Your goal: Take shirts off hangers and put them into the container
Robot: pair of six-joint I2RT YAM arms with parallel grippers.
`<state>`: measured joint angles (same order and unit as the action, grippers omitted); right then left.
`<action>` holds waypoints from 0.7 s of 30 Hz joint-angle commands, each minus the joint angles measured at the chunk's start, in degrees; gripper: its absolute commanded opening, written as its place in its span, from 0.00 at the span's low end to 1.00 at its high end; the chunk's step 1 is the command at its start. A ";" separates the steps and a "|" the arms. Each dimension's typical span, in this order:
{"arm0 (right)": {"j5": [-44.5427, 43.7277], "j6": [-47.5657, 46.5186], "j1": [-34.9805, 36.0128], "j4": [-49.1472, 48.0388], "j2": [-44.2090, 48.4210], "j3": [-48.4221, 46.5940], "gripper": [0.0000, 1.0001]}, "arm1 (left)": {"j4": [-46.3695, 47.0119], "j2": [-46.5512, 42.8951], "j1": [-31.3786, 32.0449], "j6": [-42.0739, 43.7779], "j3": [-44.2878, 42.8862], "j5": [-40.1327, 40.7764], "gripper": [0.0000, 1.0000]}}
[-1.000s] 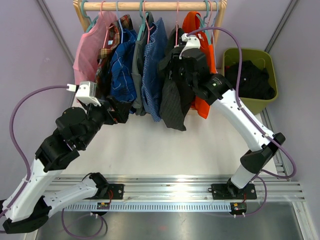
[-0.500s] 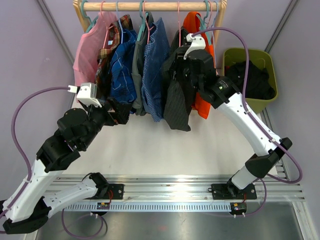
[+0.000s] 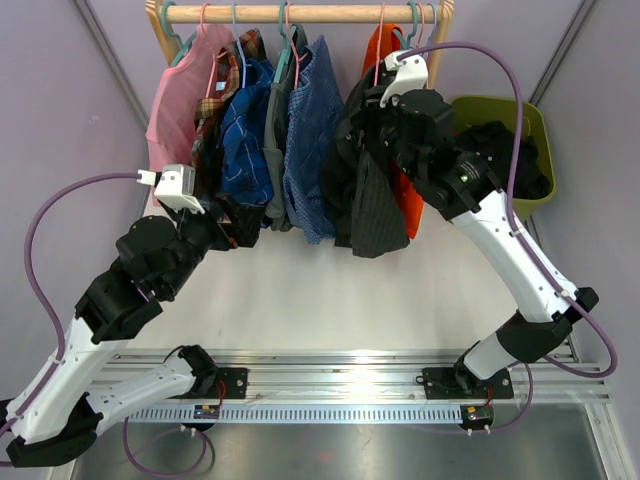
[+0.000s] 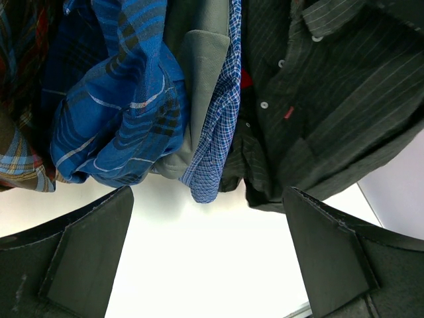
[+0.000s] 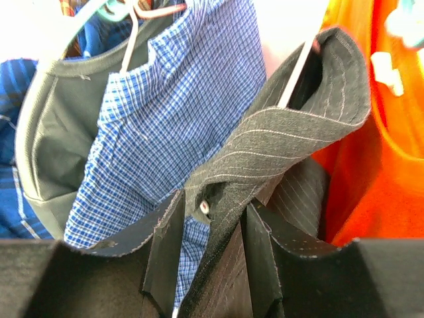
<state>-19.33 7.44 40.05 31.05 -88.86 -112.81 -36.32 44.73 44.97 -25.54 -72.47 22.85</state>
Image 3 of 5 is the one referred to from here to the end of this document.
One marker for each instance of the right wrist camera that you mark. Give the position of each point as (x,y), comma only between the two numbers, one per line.
(402,76)

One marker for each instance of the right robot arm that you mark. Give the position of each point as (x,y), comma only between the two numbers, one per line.
(416,131)

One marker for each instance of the blue small-check shirt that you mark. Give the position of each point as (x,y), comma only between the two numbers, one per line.
(314,108)

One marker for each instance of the grey t-shirt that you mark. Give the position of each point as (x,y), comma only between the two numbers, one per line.
(275,136)

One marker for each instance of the pink hanger of check shirt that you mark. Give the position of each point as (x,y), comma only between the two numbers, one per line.
(297,56)

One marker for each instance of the wooden clothes rack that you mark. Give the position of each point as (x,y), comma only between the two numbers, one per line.
(304,14)

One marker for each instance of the pink hanger of brown shirt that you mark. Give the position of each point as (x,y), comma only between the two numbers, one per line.
(212,51)

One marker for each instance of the pink t-shirt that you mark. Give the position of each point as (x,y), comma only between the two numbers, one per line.
(171,131)

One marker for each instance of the blue hanger of plaid shirt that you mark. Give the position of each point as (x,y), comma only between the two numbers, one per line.
(237,40)

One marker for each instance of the orange t-shirt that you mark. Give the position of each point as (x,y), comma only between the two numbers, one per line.
(408,200)

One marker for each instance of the dark pinstriped shirt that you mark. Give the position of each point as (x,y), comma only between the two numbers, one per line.
(356,181)

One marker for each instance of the pink spare hanger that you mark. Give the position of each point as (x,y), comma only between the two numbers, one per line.
(422,25)

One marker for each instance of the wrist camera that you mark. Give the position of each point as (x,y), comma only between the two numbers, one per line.
(402,76)
(173,187)

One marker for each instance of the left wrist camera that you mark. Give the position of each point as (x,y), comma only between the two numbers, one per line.
(173,187)

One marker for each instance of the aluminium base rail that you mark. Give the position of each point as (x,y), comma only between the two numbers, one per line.
(361,386)

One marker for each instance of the black garment in bin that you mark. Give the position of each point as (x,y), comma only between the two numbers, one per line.
(494,141)

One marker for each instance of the pink wire hanger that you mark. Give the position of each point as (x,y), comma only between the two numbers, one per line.
(379,44)

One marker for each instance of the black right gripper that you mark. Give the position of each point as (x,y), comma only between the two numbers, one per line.
(368,121)

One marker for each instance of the teal hanger of pink shirt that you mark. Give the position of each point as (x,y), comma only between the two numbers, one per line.
(184,46)

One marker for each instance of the blue plaid shirt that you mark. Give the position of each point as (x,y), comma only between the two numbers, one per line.
(245,174)

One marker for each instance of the teal hanger of grey shirt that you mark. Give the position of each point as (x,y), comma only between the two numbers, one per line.
(286,33)

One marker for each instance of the brown yellow plaid shirt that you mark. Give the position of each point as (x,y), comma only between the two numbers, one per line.
(207,153)

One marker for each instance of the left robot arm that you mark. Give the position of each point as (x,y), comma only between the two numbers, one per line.
(57,422)

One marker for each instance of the blue spare hanger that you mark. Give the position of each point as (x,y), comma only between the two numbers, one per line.
(432,39)

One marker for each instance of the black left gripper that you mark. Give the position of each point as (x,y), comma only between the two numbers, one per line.
(244,228)

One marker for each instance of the green plastic bin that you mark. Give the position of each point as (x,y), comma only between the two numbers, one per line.
(478,110)

